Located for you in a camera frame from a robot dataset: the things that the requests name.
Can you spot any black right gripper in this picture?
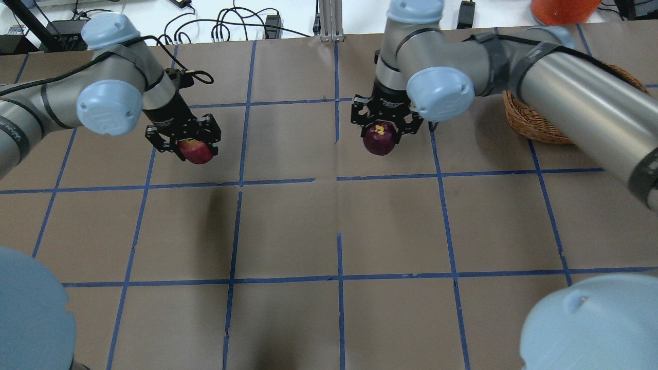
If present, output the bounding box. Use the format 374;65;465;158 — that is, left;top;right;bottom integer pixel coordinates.
352;78;424;135

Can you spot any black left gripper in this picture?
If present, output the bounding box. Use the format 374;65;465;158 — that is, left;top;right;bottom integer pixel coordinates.
144;95;222;160

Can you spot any dark red apple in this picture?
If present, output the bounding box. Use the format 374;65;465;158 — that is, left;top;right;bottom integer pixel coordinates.
362;120;396;156

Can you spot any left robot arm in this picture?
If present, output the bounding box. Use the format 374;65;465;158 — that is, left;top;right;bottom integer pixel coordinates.
1;12;222;369

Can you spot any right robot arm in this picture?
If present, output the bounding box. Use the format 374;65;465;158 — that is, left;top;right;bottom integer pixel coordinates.
351;1;657;369

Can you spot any woven wicker basket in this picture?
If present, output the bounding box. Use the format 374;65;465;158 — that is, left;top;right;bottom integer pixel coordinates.
502;63;649;145

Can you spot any black power adapter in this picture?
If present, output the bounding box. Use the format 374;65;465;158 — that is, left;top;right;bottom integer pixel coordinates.
263;14;282;40

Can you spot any orange plastic bucket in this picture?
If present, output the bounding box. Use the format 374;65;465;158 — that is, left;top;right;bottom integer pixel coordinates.
529;1;601;26

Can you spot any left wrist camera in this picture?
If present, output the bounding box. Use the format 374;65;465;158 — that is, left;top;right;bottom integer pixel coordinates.
164;68;196;90

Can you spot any aluminium frame post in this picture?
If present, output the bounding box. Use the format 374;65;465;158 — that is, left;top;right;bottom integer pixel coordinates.
316;1;345;42

